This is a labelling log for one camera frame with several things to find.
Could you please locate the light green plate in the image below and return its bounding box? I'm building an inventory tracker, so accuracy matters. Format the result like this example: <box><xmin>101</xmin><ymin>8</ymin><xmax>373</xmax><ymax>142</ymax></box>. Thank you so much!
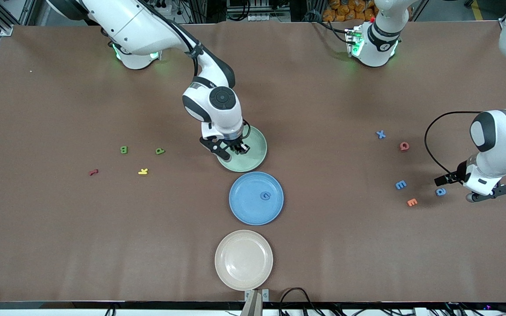
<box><xmin>216</xmin><ymin>125</ymin><xmax>267</xmax><ymax>172</ymax></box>

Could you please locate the blue plate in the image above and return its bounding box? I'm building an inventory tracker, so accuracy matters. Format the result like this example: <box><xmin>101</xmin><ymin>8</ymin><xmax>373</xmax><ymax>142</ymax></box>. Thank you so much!
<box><xmin>229</xmin><ymin>171</ymin><xmax>285</xmax><ymax>226</ymax></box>

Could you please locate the beige plate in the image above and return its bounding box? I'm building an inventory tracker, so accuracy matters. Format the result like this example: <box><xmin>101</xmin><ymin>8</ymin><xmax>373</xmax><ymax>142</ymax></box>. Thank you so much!
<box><xmin>214</xmin><ymin>230</ymin><xmax>274</xmax><ymax>291</ymax></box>

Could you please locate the power strip with plugs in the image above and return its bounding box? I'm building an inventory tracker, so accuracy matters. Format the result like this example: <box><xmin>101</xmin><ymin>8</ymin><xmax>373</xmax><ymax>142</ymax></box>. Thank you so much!
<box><xmin>148</xmin><ymin>0</ymin><xmax>172</xmax><ymax>14</ymax></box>

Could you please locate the pile of orange items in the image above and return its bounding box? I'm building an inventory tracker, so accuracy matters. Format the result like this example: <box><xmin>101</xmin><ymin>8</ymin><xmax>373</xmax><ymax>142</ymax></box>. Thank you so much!
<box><xmin>323</xmin><ymin>0</ymin><xmax>379</xmax><ymax>22</ymax></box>

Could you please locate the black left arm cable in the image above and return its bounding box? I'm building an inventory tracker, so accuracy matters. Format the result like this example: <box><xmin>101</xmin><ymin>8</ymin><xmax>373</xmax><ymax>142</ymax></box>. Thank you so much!
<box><xmin>424</xmin><ymin>111</ymin><xmax>484</xmax><ymax>176</ymax></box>

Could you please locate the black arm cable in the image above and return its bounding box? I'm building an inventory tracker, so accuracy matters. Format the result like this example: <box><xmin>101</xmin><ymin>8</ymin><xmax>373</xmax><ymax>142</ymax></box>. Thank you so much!
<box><xmin>424</xmin><ymin>111</ymin><xmax>484</xmax><ymax>176</ymax></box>
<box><xmin>145</xmin><ymin>0</ymin><xmax>252</xmax><ymax>137</ymax></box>

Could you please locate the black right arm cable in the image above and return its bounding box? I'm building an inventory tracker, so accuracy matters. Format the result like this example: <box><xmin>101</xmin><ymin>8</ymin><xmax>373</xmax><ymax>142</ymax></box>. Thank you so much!
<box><xmin>145</xmin><ymin>0</ymin><xmax>252</xmax><ymax>137</ymax></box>

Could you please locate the metal table edge bracket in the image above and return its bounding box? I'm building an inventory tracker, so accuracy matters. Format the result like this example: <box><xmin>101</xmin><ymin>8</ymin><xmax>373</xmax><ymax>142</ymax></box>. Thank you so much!
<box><xmin>245</xmin><ymin>289</ymin><xmax>270</xmax><ymax>302</ymax></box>

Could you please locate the black looped floor cable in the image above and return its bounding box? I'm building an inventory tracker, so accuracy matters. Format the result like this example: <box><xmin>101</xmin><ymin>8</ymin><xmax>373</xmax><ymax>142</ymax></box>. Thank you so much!
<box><xmin>278</xmin><ymin>287</ymin><xmax>324</xmax><ymax>316</ymax></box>

